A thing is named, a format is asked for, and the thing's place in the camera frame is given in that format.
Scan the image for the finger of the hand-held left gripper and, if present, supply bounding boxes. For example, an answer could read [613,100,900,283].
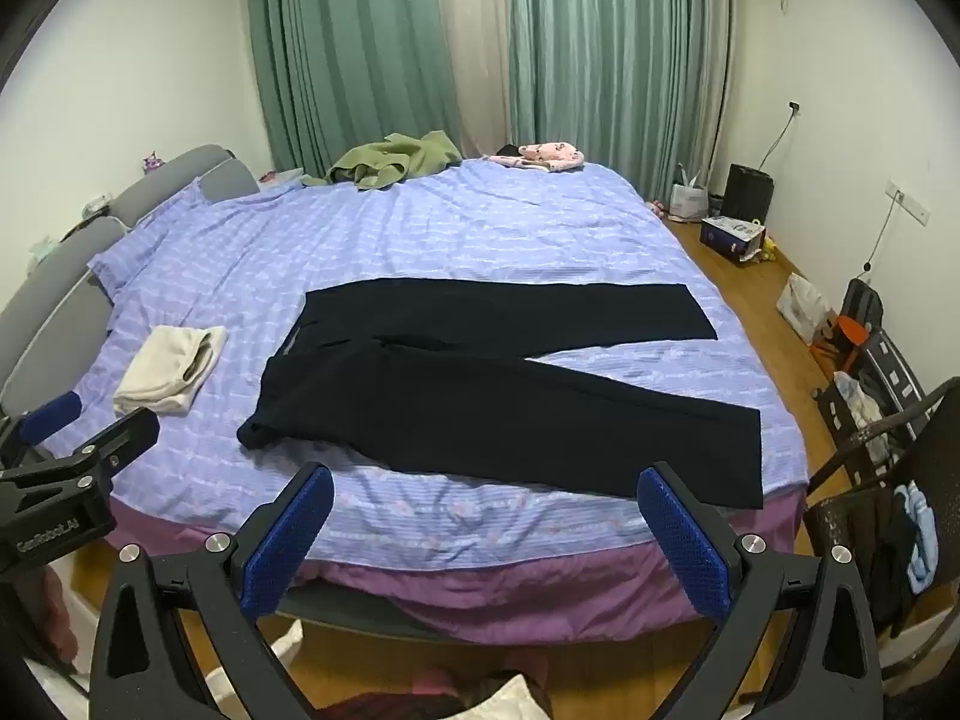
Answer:
[41,408,163,497]
[19,390,83,446]

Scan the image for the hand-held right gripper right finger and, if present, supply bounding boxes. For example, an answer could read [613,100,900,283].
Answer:
[636,463,886,720]

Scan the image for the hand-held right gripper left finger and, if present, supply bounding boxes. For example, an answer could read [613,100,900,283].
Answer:
[88,463,336,720]

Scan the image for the black pants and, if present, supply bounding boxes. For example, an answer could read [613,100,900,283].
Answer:
[236,277,766,509]

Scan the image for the cream folded garment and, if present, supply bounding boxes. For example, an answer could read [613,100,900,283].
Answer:
[112,325,229,416]

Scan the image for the grey padded headboard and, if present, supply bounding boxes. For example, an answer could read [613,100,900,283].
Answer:
[0,144,260,421]

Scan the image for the black chair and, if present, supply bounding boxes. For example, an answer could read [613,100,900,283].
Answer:
[802,379,960,693]

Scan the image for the purple floral pillow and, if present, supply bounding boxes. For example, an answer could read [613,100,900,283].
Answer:
[88,178,226,295]

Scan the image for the pile of light clothes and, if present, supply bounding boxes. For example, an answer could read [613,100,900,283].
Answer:
[832,371,890,460]

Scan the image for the light blue garment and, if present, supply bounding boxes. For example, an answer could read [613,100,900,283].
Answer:
[896,481,941,592]

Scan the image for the white cloth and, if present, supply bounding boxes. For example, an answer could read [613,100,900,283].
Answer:
[450,675,557,720]

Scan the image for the large white plastic bag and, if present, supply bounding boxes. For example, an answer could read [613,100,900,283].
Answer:
[776,274,834,347]

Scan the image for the orange stool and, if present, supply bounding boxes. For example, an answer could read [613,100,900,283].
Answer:
[810,315,872,377]

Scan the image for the black laundry basket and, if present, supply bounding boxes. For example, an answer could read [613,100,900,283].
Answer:
[816,328,932,467]

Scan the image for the blue cardboard box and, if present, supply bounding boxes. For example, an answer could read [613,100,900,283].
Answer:
[700,215,766,264]

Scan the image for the purple floral bed sheet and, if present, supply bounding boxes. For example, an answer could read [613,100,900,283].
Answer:
[86,157,812,568]

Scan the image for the green garment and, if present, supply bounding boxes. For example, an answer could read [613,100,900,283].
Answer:
[301,131,464,193]

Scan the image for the pink patterned garment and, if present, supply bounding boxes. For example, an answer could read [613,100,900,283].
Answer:
[484,141,586,174]

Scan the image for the green curtain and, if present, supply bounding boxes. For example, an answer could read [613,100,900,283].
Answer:
[244,0,463,175]
[508,0,734,200]

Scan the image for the white sheer curtain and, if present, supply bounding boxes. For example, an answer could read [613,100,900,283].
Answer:
[431,0,520,158]

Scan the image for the black heater cable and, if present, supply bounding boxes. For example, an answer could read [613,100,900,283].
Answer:
[757,101,802,170]

